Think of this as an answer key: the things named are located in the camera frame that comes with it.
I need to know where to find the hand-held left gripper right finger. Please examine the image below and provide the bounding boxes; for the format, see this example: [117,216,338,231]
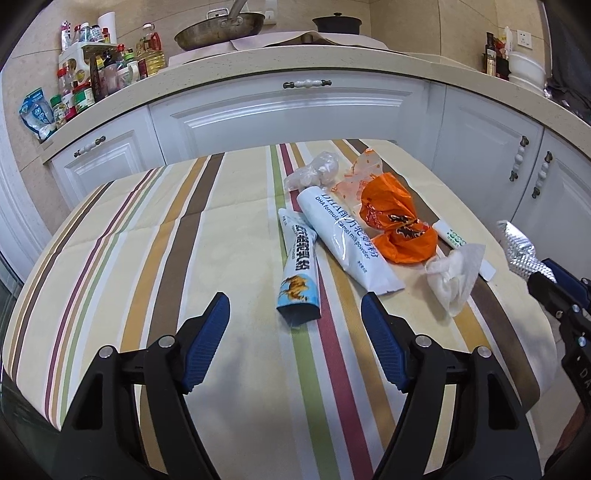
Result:
[361,292,543,480]

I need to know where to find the dark sauce bottles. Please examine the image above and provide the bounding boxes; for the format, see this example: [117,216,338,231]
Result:
[482,31,511,77]

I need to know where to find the group of condiment bottles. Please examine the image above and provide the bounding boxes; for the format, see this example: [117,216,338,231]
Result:
[48,23,141,130]

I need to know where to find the beige stone countertop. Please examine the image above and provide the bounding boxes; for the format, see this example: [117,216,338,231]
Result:
[41,46,591,164]

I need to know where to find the white tissue wad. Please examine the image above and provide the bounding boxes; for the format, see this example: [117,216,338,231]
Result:
[425,244,487,318]

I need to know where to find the silver foil wrapper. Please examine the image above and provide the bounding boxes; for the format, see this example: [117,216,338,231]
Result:
[496,220,557,283]

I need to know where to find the blue and white bag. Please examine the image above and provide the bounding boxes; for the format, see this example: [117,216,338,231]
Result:
[19,89,55,140]

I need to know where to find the orange plastic bag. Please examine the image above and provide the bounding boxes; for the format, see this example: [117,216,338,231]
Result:
[359,172,438,265]

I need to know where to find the yellow cooking oil bottle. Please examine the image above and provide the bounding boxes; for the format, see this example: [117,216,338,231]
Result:
[136,24,167,77]

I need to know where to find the white cabinet door handle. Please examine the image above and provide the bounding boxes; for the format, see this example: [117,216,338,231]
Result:
[509,135,529,182]
[532,151,554,198]

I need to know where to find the beige stove cover cloth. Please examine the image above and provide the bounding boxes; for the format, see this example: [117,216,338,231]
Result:
[168,30,389,65]

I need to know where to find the white kitchen cabinet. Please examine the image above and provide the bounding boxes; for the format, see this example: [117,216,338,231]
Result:
[44,76,591,296]

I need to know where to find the white paper roll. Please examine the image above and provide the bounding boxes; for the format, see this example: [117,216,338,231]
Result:
[97,11,116,44]

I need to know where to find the white and green stick packet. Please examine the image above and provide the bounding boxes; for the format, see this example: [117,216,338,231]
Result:
[433,220,496,280]

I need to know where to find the striped tablecloth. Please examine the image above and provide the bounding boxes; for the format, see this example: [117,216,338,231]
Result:
[0,138,557,480]

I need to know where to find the stack of white bowls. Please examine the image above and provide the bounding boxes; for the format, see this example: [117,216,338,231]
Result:
[508,52,550,95]

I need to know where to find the dark cloth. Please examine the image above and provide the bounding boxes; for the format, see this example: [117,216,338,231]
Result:
[545,0,591,125]

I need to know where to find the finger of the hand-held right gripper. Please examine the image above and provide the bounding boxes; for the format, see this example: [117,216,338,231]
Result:
[541,258,591,315]
[527,272,591,325]

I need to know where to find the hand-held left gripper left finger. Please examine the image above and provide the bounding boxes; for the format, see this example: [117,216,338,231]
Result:
[53,292,232,480]

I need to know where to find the black cooking pot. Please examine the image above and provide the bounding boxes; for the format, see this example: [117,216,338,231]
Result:
[312,12,363,34]

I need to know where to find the blue and white sachet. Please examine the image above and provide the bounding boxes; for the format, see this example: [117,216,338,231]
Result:
[277,209,321,324]

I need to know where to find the metal wok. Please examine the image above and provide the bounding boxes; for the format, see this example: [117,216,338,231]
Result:
[174,0,266,52]

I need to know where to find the long white powder sachet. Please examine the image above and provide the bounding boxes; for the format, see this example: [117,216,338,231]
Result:
[296,184,406,295]

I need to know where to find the orange dotted clear wrapper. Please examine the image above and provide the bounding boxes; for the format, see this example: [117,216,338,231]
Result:
[333,148,386,217]

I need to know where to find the clear plastic bag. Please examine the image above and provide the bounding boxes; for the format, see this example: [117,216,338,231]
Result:
[283,151,342,191]

